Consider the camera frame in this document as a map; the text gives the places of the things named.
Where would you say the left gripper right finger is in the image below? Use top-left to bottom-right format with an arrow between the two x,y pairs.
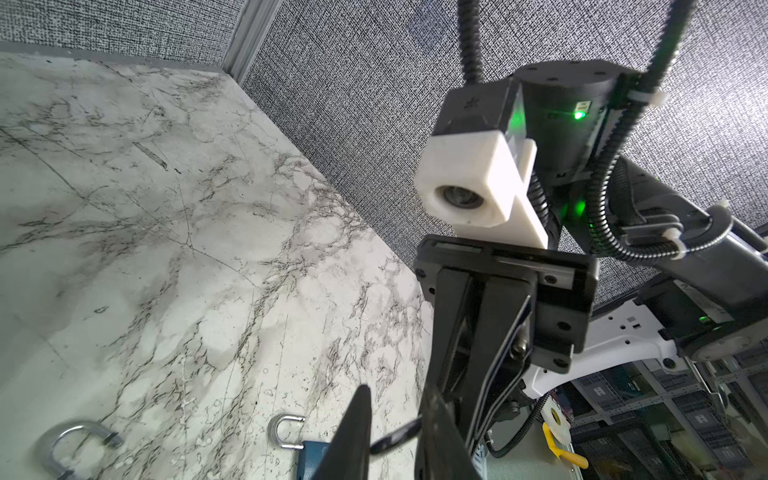
414,386 -> 480,479

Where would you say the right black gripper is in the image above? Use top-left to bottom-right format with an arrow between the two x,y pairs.
415,235 -> 598,455

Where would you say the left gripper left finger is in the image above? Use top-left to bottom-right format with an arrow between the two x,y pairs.
313,384 -> 372,480

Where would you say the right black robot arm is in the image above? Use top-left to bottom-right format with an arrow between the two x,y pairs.
414,60 -> 767,453

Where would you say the upper blue padlock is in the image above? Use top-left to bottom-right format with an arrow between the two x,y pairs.
268,413 -> 330,480

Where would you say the blue padlock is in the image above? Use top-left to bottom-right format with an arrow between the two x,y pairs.
34,419 -> 124,480
268,413 -> 330,480

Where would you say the lower blue padlock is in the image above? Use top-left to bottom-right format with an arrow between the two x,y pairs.
34,419 -> 124,480

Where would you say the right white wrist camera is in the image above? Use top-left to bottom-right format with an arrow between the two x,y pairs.
414,130 -> 549,249

